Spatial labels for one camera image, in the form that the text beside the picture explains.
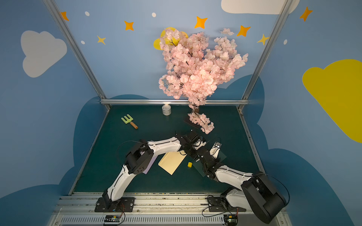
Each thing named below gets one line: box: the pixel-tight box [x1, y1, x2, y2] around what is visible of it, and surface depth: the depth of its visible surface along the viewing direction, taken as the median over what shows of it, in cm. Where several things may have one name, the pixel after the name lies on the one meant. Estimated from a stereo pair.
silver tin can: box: [161, 104, 172, 116], surface depth 117 cm
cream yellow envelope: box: [157, 150, 188, 176], surface depth 92 cm
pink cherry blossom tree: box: [158, 28, 249, 134], surface depth 73 cm
